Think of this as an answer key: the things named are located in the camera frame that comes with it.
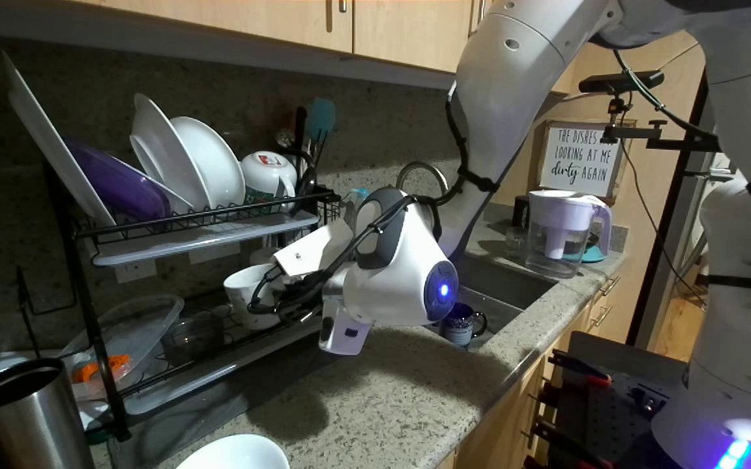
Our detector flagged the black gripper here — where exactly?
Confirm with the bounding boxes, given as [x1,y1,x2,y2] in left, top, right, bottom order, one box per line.
[251,264,344,322]

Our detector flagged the gray drying mat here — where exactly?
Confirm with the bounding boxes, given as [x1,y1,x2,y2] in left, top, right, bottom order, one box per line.
[85,329,325,469]

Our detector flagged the black mug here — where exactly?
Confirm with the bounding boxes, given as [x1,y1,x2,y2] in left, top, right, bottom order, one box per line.
[437,301,490,348]

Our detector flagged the black tool rack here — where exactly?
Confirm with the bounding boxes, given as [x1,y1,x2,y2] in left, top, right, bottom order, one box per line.
[521,329,692,469]

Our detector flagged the dark glass bowl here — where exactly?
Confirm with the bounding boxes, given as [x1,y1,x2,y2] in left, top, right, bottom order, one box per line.
[161,309,230,368]

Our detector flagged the clear plastic food container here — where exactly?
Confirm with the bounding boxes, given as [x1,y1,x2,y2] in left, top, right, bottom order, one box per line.
[58,292,187,394]

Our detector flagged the white deep plate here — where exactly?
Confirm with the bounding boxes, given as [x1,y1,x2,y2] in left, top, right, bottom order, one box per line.
[170,114,248,211]

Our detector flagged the black spatula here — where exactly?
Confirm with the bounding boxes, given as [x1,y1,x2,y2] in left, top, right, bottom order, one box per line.
[290,103,310,191]

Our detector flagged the white dinner plate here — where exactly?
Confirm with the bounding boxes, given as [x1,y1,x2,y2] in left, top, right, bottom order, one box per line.
[125,92,215,214]

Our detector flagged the teal spatula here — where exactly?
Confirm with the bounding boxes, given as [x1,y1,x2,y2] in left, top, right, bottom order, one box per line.
[304,97,338,176]

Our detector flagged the purple plate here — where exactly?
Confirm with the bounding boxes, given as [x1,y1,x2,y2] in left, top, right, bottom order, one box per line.
[66,139,175,221]

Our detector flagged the stainless steel sink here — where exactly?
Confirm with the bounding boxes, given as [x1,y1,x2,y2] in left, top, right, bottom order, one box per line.
[452,249,561,337]

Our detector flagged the large white plate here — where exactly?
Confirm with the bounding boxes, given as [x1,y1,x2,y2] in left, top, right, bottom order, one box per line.
[0,51,117,230]

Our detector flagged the stainless steel tumbler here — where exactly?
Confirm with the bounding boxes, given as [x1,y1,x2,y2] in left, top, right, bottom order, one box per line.
[0,357,97,469]

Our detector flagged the white water filter pitcher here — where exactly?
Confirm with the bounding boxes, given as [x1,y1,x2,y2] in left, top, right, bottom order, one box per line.
[527,187,616,264]

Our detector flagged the teal cloth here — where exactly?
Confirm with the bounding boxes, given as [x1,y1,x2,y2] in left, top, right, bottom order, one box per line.
[565,245,610,266]

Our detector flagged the white framed text sign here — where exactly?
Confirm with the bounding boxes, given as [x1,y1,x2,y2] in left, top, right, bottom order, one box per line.
[537,119,625,200]

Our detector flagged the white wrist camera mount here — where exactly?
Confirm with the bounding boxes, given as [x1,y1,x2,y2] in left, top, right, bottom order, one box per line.
[271,221,344,281]

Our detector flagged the black wire dish rack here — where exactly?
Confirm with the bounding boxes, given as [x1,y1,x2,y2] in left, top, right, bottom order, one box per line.
[38,166,344,441]

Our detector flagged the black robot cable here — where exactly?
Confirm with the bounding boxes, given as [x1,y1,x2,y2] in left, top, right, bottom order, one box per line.
[351,81,504,288]

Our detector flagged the thin black wall cable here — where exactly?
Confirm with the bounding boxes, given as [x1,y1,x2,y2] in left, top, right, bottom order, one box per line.
[11,264,80,359]

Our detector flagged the wooden wall cabinets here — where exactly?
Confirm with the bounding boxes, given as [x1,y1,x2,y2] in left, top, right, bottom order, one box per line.
[71,0,490,93]

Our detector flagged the black camera stand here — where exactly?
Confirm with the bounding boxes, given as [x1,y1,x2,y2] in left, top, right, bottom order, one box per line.
[600,36,735,348]

